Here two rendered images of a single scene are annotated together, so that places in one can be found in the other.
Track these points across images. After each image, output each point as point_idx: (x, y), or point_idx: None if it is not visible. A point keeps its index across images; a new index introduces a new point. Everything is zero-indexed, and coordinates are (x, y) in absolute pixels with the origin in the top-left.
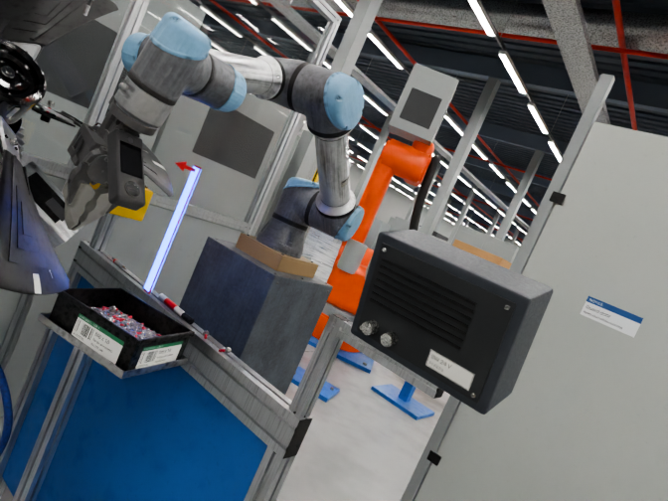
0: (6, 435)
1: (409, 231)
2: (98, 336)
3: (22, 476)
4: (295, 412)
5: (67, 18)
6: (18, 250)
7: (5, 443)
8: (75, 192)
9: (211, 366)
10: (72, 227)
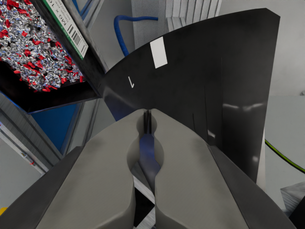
0: (116, 20)
1: None
2: (61, 18)
3: (100, 6)
4: None
5: None
6: (201, 83)
7: (115, 17)
8: (233, 185)
9: None
10: (154, 108)
